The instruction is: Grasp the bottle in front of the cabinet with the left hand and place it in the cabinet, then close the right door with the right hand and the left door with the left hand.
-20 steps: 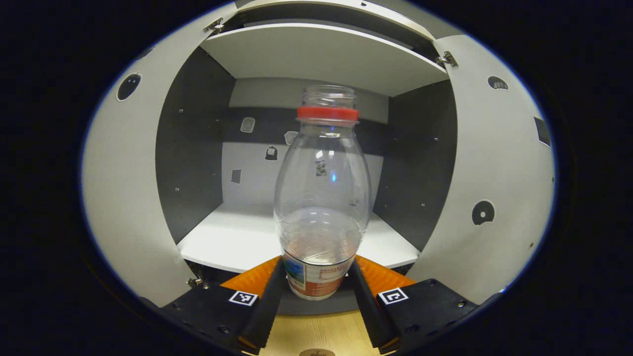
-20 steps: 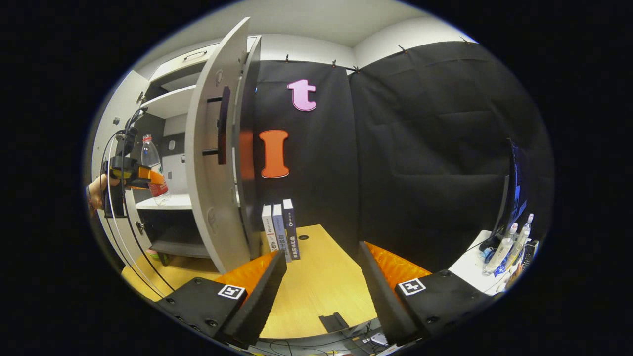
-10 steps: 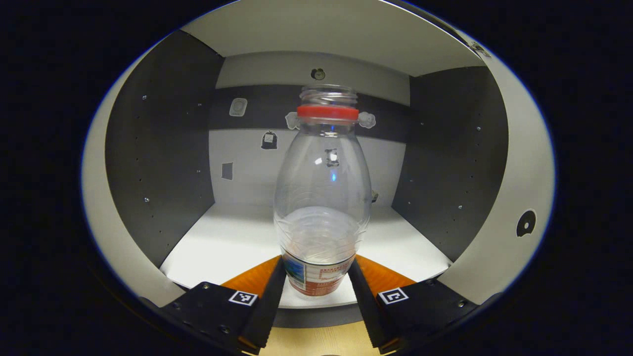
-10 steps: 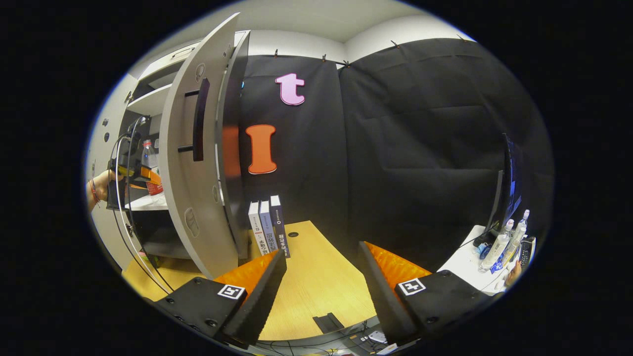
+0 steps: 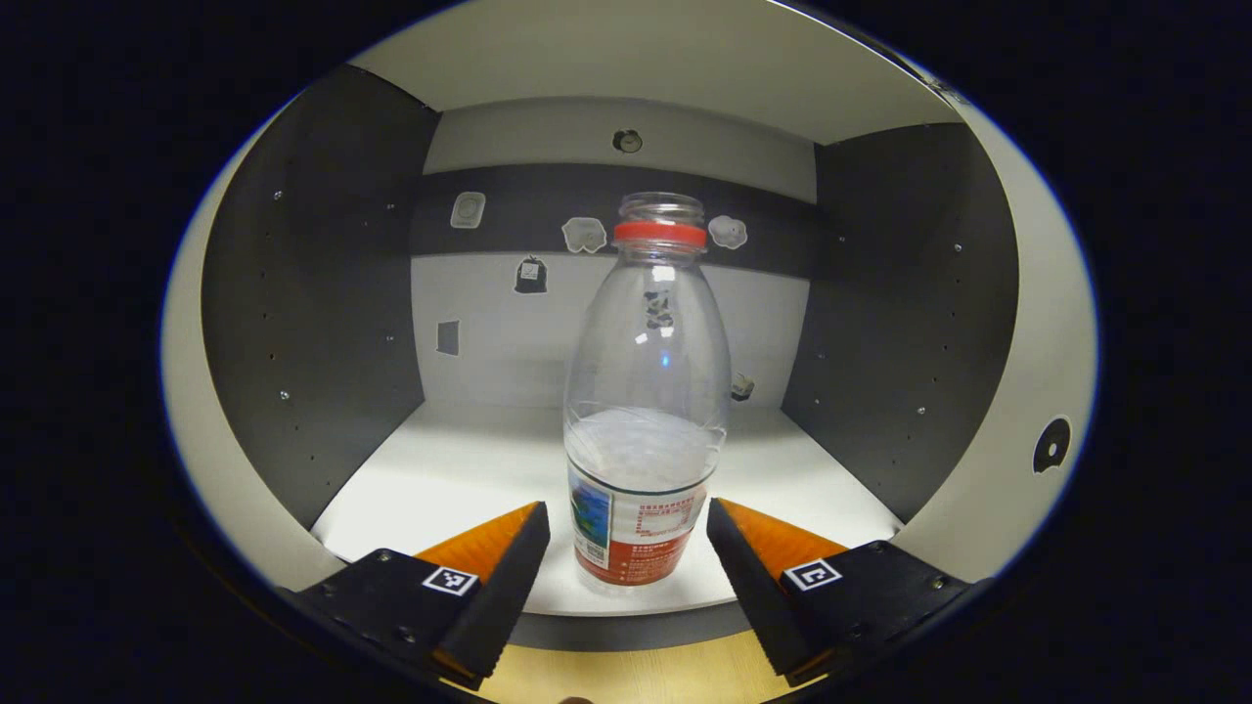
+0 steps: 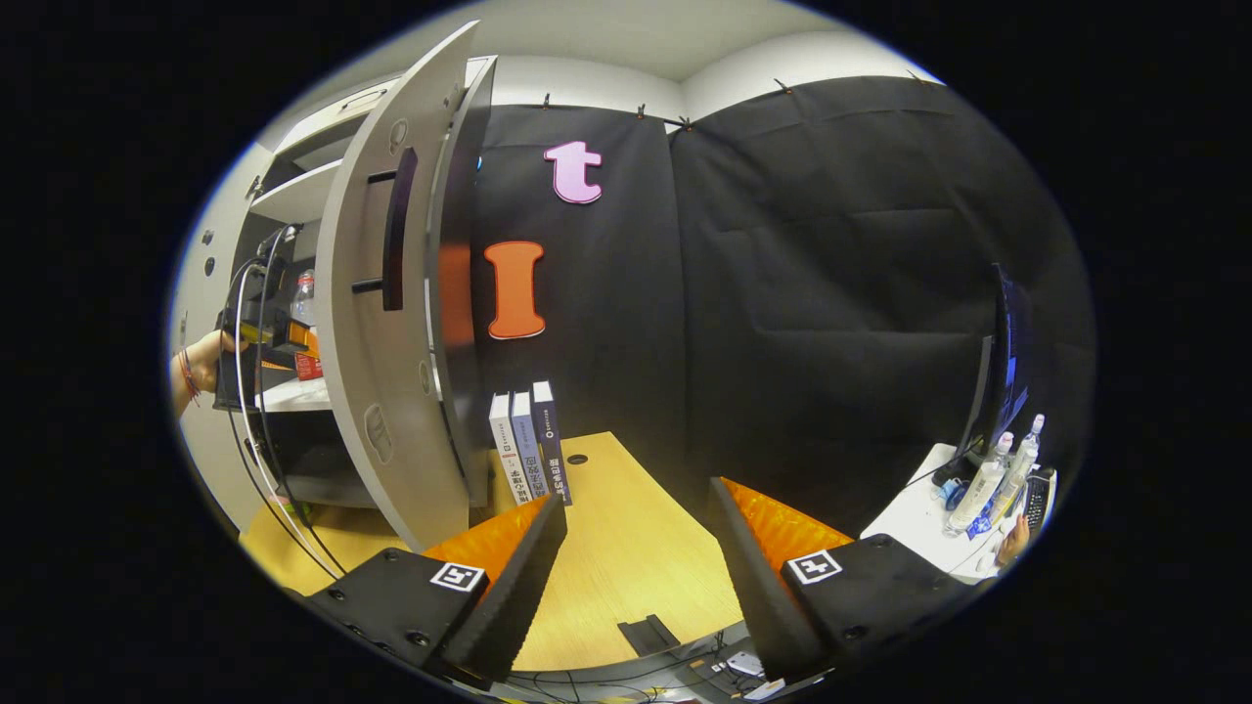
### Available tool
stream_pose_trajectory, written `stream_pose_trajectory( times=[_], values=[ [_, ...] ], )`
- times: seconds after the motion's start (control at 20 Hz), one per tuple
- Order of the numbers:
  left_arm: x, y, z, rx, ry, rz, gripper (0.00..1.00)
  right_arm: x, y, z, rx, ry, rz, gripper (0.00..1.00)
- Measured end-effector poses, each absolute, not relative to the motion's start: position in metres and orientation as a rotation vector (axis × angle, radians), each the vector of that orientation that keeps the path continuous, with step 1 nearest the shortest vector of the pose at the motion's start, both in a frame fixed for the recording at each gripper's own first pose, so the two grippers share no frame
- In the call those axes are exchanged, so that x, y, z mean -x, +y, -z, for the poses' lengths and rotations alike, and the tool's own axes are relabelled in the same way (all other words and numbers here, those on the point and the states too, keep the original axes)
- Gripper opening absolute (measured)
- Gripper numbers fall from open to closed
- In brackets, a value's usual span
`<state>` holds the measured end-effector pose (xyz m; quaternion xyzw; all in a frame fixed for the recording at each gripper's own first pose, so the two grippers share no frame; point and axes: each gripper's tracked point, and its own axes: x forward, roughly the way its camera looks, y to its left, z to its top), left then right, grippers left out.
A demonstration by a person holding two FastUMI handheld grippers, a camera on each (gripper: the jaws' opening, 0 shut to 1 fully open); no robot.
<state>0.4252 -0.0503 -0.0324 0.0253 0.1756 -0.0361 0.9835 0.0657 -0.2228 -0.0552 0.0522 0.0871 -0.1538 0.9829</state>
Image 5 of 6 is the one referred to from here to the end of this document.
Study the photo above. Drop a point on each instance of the white cabinet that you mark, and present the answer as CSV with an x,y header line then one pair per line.
x,y
323,293

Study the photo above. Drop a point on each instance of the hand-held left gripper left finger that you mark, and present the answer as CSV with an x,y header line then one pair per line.
x,y
504,596

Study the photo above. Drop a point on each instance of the cat sticker white cabinet door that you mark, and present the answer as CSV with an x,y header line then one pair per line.
x,y
1037,323

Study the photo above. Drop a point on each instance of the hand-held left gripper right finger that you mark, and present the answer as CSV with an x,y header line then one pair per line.
x,y
753,587

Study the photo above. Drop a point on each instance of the clear plastic bottle red label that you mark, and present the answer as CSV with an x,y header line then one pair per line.
x,y
646,469

